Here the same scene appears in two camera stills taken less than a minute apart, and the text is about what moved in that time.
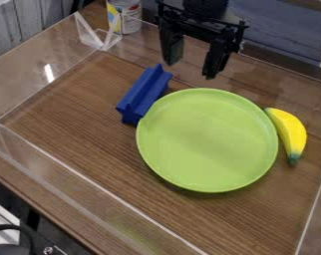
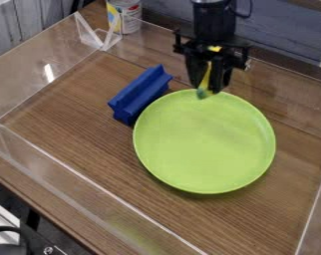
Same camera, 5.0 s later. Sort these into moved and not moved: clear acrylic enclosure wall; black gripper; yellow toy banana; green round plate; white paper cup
Moved: black gripper; yellow toy banana
Not moved: white paper cup; green round plate; clear acrylic enclosure wall
